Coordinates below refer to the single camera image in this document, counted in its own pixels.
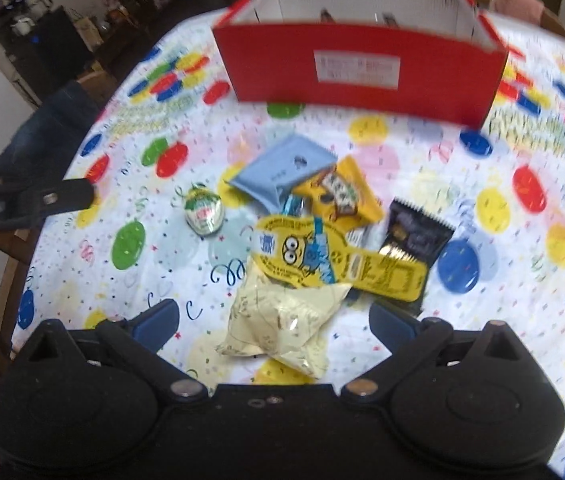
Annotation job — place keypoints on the balloon birthday tablecloth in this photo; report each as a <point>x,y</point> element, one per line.
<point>176,206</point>

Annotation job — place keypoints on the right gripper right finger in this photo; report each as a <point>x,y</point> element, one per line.
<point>413,345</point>

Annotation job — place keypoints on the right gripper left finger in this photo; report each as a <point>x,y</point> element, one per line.
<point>134,344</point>

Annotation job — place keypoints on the dark purple snack packet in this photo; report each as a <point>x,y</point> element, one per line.
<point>415,232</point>

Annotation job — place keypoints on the cream snack bag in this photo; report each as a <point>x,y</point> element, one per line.
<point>272,319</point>

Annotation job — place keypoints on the red cardboard box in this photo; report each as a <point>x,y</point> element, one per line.
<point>436,59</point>

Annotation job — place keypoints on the blue candy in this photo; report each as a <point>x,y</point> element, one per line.
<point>296,206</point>

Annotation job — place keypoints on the yellow chocolate candy bag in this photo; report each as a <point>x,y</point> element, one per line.
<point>341,196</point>

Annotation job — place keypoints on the yellow minion snack pack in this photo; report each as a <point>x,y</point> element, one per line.
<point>311,252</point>

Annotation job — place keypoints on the pink cloth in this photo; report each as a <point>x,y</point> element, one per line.
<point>529,11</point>

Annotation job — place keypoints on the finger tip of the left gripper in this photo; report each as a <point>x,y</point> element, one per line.
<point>23,206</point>

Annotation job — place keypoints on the black cabinet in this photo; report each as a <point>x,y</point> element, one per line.
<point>51,54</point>

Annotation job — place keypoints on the light blue snack packet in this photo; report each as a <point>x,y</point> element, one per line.
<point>271,177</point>

